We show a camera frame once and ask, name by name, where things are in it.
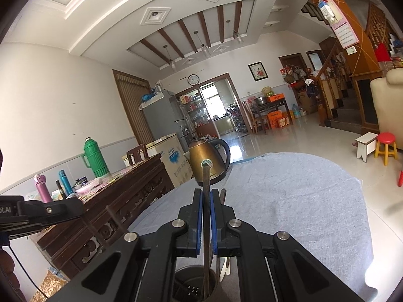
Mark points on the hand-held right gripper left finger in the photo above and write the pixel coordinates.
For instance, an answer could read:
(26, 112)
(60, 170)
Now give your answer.
(199, 223)

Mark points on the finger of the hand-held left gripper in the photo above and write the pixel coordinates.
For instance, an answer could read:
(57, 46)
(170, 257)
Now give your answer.
(19, 230)
(53, 210)

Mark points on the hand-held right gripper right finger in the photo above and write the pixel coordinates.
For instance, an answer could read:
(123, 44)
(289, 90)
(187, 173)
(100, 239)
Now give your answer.
(215, 223)

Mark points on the white ceramic spoon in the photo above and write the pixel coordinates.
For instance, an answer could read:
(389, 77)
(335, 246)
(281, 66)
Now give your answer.
(226, 270)

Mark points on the black utensil holder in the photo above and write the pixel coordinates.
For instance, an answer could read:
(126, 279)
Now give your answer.
(189, 281)

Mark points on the dark glass bottle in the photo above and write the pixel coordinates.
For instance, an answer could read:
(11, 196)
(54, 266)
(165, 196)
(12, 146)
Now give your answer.
(59, 190)

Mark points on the pink water bottle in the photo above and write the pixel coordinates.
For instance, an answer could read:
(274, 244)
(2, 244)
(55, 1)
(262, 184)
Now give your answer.
(42, 190)

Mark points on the clear plastic food bag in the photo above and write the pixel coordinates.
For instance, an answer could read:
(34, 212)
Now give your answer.
(33, 195)

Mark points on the teal water bottle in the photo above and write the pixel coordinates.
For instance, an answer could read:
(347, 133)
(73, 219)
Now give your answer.
(64, 182)

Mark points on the small metal pot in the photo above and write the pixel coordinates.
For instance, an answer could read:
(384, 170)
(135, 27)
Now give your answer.
(80, 183)

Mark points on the scattered printed packets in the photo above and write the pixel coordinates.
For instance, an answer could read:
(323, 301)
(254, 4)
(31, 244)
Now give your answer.
(107, 181)

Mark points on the gold patterned box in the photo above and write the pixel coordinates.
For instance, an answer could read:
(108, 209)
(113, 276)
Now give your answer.
(50, 284)

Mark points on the white chest freezer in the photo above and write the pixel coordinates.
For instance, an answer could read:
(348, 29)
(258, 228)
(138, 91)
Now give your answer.
(173, 163)

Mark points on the green thermos flask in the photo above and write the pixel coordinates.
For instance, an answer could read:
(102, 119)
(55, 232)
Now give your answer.
(96, 160)

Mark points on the grey blue tablecloth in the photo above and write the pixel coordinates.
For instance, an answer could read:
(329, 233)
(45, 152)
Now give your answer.
(283, 201)

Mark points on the bronze electric kettle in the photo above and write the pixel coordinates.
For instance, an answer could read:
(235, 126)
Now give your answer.
(195, 151)

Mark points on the blue table cover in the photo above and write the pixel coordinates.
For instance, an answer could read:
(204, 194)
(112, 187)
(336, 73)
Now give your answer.
(248, 159)

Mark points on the carved wooden sideboard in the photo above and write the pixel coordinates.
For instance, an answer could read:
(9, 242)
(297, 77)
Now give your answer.
(126, 188)

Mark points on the glass display shelf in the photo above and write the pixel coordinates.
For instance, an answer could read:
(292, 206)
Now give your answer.
(195, 113)

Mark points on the wooden dining chair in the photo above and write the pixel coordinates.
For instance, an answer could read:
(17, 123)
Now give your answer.
(248, 116)

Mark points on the grey refrigerator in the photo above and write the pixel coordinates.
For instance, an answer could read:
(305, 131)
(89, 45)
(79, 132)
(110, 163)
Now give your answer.
(160, 116)

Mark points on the large orange carton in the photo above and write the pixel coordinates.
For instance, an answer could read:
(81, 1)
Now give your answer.
(273, 119)

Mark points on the printed orange carton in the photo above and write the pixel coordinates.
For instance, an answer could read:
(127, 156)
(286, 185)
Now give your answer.
(286, 122)

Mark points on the metal basin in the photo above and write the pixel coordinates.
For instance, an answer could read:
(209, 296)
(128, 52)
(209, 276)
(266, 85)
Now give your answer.
(261, 101)

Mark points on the wooden door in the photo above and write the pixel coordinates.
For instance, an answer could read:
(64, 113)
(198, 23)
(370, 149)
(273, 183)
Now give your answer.
(132, 100)

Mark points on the dark wooden side table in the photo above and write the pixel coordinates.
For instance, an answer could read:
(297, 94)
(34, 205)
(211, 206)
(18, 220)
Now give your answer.
(278, 103)

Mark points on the blue bag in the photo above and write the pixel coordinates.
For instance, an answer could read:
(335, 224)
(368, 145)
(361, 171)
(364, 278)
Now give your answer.
(147, 97)

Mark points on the clear water jug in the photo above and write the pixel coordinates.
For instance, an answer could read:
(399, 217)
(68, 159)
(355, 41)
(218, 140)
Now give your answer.
(296, 112)

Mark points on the flat orange box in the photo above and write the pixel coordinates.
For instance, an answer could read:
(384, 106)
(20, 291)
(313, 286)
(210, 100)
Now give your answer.
(276, 98)

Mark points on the woven basket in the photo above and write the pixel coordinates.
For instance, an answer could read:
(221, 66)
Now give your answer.
(268, 91)

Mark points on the clear jar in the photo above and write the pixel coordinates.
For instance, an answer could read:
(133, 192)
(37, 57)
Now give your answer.
(158, 87)

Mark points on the brown cardboard box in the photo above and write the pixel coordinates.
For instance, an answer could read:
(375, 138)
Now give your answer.
(307, 103)

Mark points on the glass pendant lamp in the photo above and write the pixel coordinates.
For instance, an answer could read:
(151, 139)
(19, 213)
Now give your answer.
(205, 50)
(238, 36)
(172, 64)

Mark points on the pile of hanging bags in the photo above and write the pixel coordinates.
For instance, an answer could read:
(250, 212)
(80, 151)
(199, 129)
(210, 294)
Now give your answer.
(296, 77)

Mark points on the wooden staircase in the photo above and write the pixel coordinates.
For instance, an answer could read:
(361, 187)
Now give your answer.
(343, 113)

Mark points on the small white stool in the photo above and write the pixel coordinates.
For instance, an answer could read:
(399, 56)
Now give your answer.
(366, 141)

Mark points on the red yellow plastic stool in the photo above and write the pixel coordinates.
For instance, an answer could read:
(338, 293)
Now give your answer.
(385, 138)

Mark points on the cream sofa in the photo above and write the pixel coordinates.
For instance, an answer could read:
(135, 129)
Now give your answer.
(390, 107)

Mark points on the round wall clock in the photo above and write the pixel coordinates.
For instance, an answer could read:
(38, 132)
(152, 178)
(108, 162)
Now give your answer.
(193, 79)

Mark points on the framed wall picture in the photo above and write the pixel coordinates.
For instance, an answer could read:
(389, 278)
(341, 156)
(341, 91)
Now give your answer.
(258, 71)

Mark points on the white light switch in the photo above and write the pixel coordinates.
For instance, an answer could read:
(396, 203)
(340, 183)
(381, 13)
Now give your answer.
(351, 50)

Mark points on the pink wall calendar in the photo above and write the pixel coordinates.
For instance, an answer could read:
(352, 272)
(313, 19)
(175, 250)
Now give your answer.
(344, 31)

